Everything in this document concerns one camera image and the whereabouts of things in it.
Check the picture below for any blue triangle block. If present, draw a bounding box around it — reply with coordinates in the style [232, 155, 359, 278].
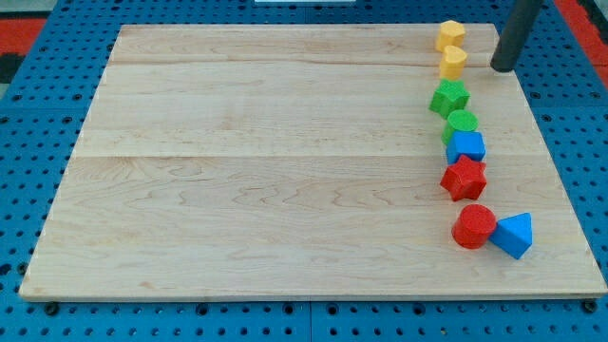
[489, 213, 533, 259]

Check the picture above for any red cylinder block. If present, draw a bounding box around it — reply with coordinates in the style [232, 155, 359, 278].
[451, 204, 497, 249]

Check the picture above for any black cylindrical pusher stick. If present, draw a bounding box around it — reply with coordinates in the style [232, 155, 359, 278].
[490, 0, 543, 73]

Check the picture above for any green cylinder block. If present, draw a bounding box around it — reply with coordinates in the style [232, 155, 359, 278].
[441, 109, 479, 145]

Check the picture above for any green star block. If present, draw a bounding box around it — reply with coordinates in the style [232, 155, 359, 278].
[428, 78, 470, 119]

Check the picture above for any light wooden board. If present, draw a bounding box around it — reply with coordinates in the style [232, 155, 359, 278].
[19, 24, 607, 302]

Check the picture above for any blue cube block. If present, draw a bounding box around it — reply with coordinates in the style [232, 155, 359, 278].
[446, 131, 486, 164]

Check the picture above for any yellow heart block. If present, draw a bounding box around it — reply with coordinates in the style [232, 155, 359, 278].
[439, 46, 468, 81]

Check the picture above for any red star block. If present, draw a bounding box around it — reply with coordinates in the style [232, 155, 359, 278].
[440, 155, 487, 201]

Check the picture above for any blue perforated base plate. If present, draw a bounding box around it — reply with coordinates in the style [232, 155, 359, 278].
[1, 1, 607, 341]

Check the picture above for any yellow hexagon block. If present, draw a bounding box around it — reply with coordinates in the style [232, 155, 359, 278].
[435, 20, 466, 52]

